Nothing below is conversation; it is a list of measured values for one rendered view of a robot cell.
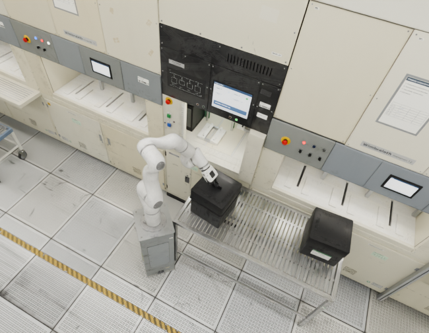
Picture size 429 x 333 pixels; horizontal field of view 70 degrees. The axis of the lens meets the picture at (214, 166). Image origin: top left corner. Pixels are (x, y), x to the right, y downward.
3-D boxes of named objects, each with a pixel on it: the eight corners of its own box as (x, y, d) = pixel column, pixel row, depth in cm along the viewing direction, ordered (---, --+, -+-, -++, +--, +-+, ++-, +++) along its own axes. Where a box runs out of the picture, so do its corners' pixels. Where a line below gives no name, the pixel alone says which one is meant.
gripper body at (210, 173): (204, 170, 215) (212, 182, 219) (212, 162, 221) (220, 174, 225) (197, 171, 221) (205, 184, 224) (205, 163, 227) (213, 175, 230)
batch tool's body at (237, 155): (164, 198, 342) (154, 26, 193) (202, 145, 400) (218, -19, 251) (235, 232, 323) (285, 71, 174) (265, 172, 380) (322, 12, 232)
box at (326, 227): (297, 252, 232) (309, 237, 213) (305, 222, 250) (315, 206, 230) (334, 267, 227) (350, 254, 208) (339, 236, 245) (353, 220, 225)
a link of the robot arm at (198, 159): (197, 170, 217) (207, 164, 215) (187, 155, 213) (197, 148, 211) (197, 165, 225) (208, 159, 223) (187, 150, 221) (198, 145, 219)
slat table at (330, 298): (173, 259, 297) (172, 221, 239) (201, 213, 334) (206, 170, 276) (300, 327, 269) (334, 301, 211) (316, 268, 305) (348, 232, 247)
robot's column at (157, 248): (146, 278, 284) (138, 241, 226) (140, 251, 300) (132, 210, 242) (175, 269, 291) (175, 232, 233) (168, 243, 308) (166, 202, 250)
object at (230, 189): (189, 197, 231) (189, 187, 221) (210, 173, 248) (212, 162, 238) (221, 217, 223) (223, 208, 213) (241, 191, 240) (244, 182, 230)
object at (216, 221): (208, 188, 262) (210, 176, 249) (236, 205, 254) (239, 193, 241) (189, 210, 247) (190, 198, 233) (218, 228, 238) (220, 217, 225)
